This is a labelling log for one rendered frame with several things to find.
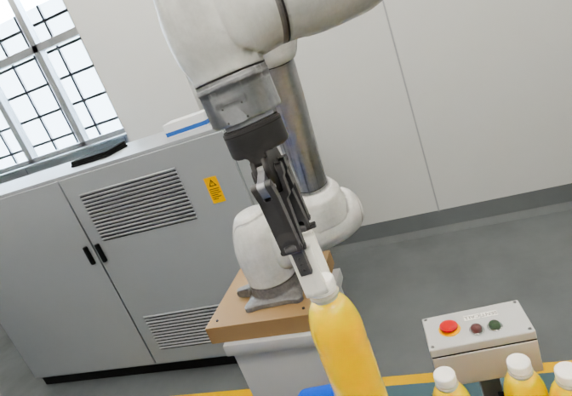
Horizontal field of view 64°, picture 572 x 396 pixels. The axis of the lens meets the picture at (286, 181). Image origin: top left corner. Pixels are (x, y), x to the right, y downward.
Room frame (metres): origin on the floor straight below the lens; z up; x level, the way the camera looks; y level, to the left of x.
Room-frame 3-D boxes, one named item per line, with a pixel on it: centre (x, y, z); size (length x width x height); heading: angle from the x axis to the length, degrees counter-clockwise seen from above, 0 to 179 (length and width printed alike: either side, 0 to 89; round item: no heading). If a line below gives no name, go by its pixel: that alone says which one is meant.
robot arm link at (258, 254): (1.25, 0.13, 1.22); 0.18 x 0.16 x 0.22; 97
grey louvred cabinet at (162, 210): (2.82, 1.12, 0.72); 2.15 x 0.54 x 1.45; 70
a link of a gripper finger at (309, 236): (0.56, 0.00, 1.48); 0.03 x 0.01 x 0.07; 76
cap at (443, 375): (0.66, -0.15, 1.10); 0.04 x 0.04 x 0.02
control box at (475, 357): (0.76, -0.26, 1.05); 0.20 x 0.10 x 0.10; 76
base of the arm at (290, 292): (1.25, 0.16, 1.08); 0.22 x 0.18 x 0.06; 74
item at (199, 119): (2.51, 0.39, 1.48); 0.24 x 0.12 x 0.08; 78
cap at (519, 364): (0.63, -0.27, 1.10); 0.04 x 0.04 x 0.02
